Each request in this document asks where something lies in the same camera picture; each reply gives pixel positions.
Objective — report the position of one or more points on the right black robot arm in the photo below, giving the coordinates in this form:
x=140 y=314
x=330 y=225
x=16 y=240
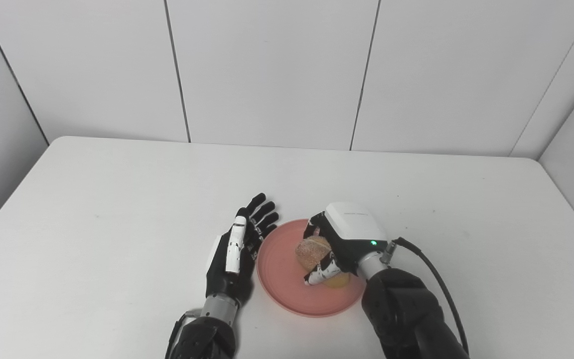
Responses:
x=406 y=309

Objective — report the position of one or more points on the pink round plate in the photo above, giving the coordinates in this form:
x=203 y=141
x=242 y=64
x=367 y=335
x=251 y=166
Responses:
x=287 y=279

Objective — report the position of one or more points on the brown bread roll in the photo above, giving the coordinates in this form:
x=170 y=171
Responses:
x=312 y=252

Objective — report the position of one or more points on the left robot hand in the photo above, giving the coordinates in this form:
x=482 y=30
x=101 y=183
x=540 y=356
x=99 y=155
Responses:
x=239 y=254

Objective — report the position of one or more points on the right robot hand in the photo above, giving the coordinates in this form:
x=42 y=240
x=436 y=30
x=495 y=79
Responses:
x=347 y=239

